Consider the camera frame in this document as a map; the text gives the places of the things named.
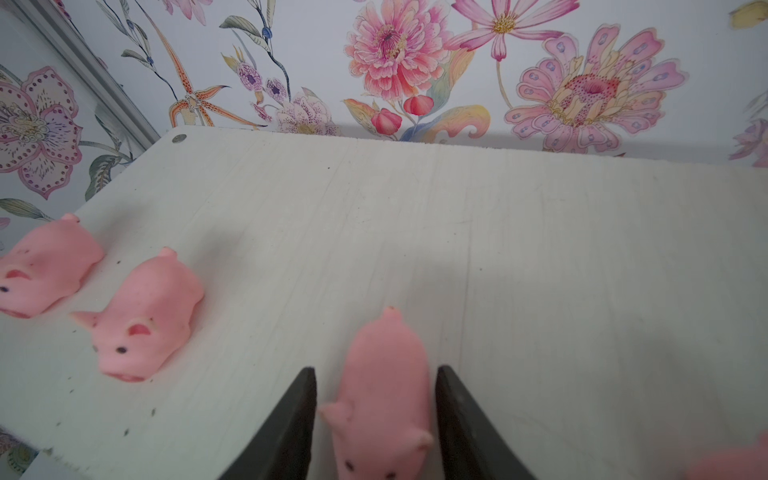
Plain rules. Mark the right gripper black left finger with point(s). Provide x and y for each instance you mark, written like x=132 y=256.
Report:
x=281 y=448

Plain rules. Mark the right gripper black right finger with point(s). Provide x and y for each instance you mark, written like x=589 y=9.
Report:
x=470 y=445

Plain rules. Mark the single pink piglet toy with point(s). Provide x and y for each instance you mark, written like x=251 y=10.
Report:
x=380 y=421

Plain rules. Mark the white two-tier shelf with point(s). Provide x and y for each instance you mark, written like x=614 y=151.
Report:
x=609 y=315

